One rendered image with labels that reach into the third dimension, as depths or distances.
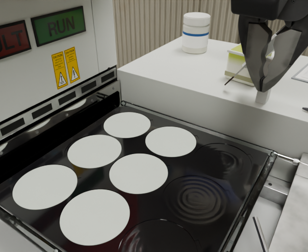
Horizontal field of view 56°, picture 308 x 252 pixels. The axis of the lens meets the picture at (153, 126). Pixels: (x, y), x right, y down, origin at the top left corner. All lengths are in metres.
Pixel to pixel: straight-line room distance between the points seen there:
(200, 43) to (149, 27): 2.12
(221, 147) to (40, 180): 0.33
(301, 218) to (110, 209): 0.29
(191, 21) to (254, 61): 0.41
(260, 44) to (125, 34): 2.70
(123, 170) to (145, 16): 2.48
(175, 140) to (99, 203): 0.20
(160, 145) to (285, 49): 0.29
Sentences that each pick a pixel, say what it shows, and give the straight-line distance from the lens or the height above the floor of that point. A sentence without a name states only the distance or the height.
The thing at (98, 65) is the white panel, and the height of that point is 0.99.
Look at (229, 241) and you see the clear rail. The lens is 0.42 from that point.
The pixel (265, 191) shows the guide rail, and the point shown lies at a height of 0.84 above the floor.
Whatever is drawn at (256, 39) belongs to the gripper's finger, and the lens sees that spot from 0.40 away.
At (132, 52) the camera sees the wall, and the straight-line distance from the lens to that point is 3.08.
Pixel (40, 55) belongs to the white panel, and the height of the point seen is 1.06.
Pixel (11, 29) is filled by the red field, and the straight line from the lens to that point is 0.53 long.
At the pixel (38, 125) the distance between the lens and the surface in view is 0.58.
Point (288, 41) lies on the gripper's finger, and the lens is 0.39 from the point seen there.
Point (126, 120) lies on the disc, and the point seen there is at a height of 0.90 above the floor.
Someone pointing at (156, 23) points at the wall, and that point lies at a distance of 2.88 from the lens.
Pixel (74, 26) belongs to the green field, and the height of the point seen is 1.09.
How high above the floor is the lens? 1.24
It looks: 33 degrees down
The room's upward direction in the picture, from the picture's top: straight up
